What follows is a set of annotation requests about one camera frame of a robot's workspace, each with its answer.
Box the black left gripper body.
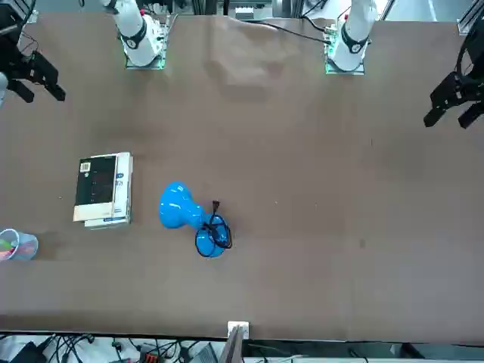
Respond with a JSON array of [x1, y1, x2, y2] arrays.
[[463, 24, 484, 81]]

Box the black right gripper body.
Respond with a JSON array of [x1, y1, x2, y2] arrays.
[[0, 34, 39, 82]]

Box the black cream cover book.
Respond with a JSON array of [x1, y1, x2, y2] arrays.
[[73, 155, 119, 223]]

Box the clear plastic pen cup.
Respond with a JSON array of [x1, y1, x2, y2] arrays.
[[0, 228, 39, 262]]

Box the pink pen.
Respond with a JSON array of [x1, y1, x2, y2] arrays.
[[14, 241, 36, 259]]

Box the blue desk lamp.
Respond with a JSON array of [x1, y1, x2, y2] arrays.
[[158, 181, 234, 260]]

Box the aluminium frame profile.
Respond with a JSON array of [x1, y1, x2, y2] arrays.
[[456, 5, 484, 36]]

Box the long black table cable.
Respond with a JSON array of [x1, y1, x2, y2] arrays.
[[240, 19, 334, 45]]

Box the black lamp cable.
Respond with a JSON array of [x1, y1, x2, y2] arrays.
[[200, 200, 234, 260]]

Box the white post bracket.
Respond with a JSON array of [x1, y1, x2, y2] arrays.
[[227, 321, 251, 340]]

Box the aluminium camera post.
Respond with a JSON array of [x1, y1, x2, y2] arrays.
[[219, 325, 245, 363]]

